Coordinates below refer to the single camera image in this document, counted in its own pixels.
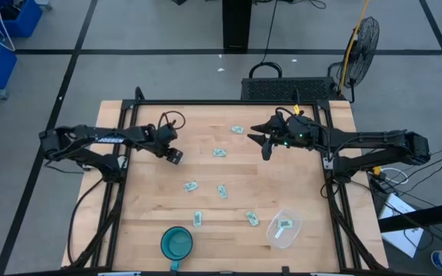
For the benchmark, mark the black floor fan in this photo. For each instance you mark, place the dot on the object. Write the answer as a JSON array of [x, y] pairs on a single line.
[[361, 50]]

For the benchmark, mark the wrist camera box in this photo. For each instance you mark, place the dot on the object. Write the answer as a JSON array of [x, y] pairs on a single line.
[[267, 151], [174, 156]]

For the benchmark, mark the black perforated computer case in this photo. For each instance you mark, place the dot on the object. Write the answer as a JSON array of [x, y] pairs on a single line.
[[286, 89]]

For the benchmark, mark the black rectangular pillar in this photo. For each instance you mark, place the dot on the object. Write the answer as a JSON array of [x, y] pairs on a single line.
[[236, 23]]

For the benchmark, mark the clear plastic container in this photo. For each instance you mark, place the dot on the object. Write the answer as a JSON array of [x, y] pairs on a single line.
[[276, 241]]

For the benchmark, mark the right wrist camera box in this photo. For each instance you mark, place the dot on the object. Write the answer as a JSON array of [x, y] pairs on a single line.
[[267, 151]]

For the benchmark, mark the black metal table frame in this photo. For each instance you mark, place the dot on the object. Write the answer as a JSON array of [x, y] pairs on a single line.
[[225, 102]]

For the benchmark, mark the small white paper strip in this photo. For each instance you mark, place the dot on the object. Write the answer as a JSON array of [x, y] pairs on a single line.
[[279, 232]]

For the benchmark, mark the green white sweetener packet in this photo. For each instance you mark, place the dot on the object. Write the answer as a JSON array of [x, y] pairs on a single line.
[[197, 218], [284, 223], [252, 218], [237, 129], [219, 152], [190, 186], [222, 191]]

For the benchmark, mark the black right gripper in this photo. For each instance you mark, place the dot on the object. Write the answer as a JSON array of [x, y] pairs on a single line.
[[297, 132]]

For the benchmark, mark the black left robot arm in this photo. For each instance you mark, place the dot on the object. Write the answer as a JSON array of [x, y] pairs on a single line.
[[90, 134]]

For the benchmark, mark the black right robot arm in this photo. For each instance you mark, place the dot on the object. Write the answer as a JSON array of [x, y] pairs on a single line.
[[378, 138]]

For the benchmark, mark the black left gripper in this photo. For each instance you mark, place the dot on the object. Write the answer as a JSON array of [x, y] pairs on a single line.
[[165, 135]]

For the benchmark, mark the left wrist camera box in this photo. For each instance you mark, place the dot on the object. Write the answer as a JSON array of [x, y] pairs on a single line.
[[174, 156]]

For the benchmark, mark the black beam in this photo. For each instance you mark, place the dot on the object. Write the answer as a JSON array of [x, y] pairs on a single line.
[[422, 217]]

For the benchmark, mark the yellow tag on gripper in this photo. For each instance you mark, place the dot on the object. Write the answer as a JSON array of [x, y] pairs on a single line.
[[297, 110]]

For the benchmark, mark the white paper sheets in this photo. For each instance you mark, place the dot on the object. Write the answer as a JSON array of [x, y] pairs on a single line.
[[401, 226]]

